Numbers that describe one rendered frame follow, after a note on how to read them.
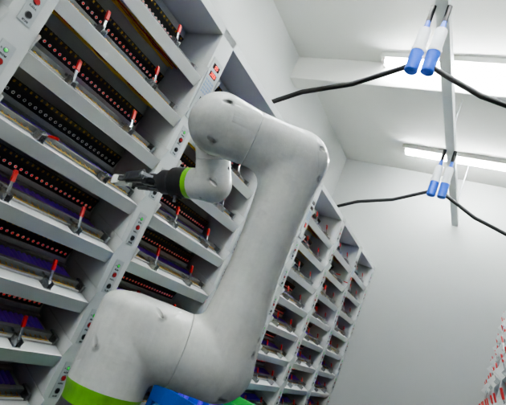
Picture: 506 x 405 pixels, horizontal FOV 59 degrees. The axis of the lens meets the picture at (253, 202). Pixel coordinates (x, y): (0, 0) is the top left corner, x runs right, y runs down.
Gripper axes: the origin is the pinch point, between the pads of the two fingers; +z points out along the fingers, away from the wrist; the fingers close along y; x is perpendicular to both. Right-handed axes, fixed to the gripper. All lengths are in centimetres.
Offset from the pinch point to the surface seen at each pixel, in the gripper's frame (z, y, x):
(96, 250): 11.3, 10.7, -21.6
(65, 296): 14.1, 7.3, -38.8
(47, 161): 8.5, -21.4, -4.5
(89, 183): 8.2, -4.8, -3.8
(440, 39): -84, 72, 108
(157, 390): -15, 31, -60
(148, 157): 4.4, 12.3, 15.1
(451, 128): -85, 182, 130
